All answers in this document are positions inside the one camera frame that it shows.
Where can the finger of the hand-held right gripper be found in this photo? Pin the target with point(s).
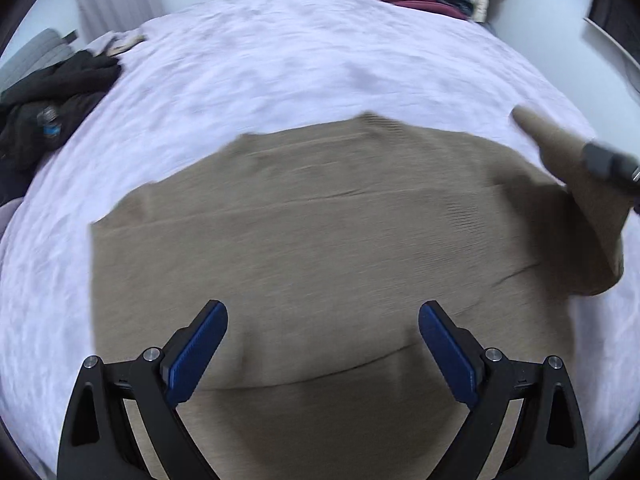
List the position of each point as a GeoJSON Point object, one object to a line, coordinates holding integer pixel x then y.
{"type": "Point", "coordinates": [607, 160]}

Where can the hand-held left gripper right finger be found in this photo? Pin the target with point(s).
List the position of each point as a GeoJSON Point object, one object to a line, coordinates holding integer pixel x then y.
{"type": "Point", "coordinates": [450, 357]}

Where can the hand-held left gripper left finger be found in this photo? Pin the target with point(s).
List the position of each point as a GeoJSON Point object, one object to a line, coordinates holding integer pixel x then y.
{"type": "Point", "coordinates": [192, 357]}

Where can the olive knit sweater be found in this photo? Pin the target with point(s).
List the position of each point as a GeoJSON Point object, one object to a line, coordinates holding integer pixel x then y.
{"type": "Point", "coordinates": [325, 240]}

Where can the grey quilt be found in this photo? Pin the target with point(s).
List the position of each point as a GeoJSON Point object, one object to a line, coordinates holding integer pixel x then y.
{"type": "Point", "coordinates": [7, 215]}

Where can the lavender fleece blanket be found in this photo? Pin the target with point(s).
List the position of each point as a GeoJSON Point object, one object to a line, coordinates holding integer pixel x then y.
{"type": "Point", "coordinates": [240, 65]}

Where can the black jacket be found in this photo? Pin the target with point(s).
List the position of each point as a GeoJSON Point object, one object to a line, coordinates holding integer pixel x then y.
{"type": "Point", "coordinates": [55, 90]}

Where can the beige cloth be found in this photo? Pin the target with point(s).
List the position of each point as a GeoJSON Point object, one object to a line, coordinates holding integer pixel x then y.
{"type": "Point", "coordinates": [125, 45]}

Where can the grey sofa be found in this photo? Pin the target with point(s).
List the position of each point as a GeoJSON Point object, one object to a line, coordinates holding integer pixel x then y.
{"type": "Point", "coordinates": [30, 60]}

